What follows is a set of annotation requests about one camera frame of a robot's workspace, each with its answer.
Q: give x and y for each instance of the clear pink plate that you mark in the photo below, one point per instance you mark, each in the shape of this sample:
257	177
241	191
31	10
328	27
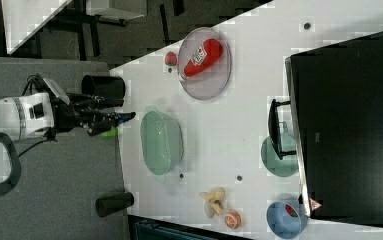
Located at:
211	82

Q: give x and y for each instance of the blue bowl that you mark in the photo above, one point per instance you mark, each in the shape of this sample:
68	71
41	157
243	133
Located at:
281	224

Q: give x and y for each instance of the green strainer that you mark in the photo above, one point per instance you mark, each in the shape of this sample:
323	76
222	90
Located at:
161	141

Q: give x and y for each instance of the black toaster oven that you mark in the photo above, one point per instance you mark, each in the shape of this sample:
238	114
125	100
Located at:
336	102

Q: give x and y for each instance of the black cylinder post upper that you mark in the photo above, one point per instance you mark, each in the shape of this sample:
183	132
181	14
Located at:
105	86

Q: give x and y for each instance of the red ketchup bottle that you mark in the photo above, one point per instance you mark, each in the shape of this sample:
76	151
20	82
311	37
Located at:
207	54

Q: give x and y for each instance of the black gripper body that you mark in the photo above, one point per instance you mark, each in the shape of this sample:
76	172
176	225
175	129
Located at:
59	110

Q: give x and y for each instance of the toy banana peel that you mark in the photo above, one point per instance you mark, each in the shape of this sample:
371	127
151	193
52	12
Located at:
213	201

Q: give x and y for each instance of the toy orange slice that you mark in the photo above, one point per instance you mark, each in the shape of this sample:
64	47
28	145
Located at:
232	219

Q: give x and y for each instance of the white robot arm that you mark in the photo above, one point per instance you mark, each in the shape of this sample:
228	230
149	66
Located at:
22	118

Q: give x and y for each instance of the toy strawberry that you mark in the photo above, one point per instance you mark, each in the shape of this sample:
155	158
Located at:
170	59

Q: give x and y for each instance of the black cylinder post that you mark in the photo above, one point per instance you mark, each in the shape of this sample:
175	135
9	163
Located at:
105	86
111	204

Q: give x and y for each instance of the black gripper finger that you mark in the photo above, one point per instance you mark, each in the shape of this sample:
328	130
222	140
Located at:
98	121
94	101

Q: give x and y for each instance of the strawberry in blue bowl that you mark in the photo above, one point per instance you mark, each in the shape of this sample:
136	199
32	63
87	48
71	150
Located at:
291	211

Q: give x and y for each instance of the green marker on edge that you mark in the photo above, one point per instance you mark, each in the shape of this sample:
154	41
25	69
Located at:
111	133

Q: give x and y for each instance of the black cylinder post lower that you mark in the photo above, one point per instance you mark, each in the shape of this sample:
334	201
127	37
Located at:
111	204

